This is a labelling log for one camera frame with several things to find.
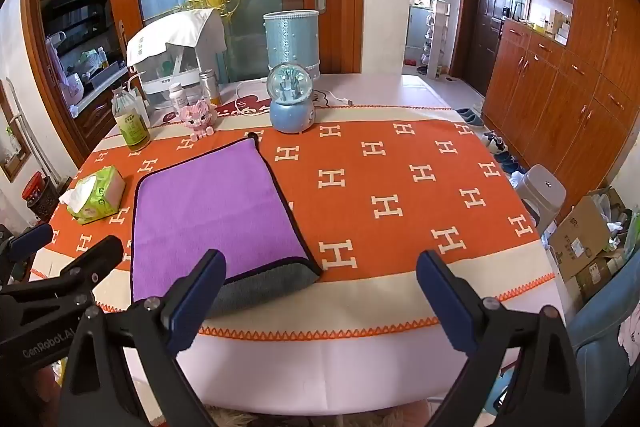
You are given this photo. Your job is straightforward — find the white shoe rack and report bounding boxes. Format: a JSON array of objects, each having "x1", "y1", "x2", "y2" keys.
[{"x1": 422, "y1": 0, "x2": 452, "y2": 80}]

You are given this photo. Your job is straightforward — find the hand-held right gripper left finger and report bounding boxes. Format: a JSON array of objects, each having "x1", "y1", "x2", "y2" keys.
[{"x1": 59, "y1": 249, "x2": 227, "y2": 427}]

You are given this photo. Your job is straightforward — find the blue chair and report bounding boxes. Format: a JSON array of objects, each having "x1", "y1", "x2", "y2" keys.
[{"x1": 565, "y1": 252, "x2": 640, "y2": 410}]

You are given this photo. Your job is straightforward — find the purple towel with black trim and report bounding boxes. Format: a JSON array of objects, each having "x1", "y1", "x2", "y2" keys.
[{"x1": 131, "y1": 133, "x2": 324, "y2": 319}]

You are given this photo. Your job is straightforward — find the blue cylindrical container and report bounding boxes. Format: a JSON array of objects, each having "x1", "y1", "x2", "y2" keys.
[{"x1": 263, "y1": 10, "x2": 321, "y2": 80}]

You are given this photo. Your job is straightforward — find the white cloth cover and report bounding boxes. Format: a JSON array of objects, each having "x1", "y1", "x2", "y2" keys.
[{"x1": 126, "y1": 9, "x2": 217, "y2": 68}]

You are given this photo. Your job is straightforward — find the pink block toy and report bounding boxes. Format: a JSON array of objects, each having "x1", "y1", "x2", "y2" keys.
[{"x1": 172, "y1": 97, "x2": 217, "y2": 142}]

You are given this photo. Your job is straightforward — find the green liquid bottle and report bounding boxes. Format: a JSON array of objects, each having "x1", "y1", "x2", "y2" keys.
[{"x1": 111, "y1": 83, "x2": 152, "y2": 152}]

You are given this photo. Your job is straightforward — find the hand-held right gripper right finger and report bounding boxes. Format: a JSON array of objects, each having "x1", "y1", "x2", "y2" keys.
[{"x1": 416, "y1": 249, "x2": 589, "y2": 427}]

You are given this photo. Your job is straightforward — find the open cardboard box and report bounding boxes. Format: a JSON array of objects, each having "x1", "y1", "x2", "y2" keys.
[{"x1": 547, "y1": 187, "x2": 632, "y2": 303}]

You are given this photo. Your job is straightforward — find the wooden wall cabinet unit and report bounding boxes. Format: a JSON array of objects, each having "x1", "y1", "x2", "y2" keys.
[{"x1": 482, "y1": 0, "x2": 640, "y2": 208}]

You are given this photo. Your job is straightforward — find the grey plastic stool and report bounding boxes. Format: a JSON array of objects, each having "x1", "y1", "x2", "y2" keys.
[{"x1": 515, "y1": 164, "x2": 568, "y2": 234}]

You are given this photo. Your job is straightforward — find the green tissue pack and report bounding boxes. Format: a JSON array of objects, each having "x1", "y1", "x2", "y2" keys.
[{"x1": 59, "y1": 165, "x2": 126, "y2": 226}]

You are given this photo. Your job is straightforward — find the white cable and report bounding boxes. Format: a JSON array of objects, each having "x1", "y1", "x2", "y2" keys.
[{"x1": 234, "y1": 77, "x2": 357, "y2": 118}]

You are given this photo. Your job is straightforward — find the white pill bottle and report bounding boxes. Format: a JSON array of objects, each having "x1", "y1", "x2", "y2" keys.
[{"x1": 168, "y1": 83, "x2": 187, "y2": 118}]

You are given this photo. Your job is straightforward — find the orange patterned blanket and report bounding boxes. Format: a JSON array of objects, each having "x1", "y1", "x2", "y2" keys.
[{"x1": 27, "y1": 106, "x2": 557, "y2": 341}]

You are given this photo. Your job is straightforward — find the dark entrance door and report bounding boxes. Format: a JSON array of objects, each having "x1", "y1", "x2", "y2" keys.
[{"x1": 472, "y1": 0, "x2": 514, "y2": 96}]

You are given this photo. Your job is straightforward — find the blue snow globe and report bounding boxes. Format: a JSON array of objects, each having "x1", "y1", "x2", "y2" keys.
[{"x1": 266, "y1": 62, "x2": 317, "y2": 136}]

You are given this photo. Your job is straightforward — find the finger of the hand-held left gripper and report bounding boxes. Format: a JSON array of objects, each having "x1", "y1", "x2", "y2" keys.
[
  {"x1": 0, "y1": 223, "x2": 55, "y2": 284},
  {"x1": 0, "y1": 235, "x2": 125, "y2": 308}
]

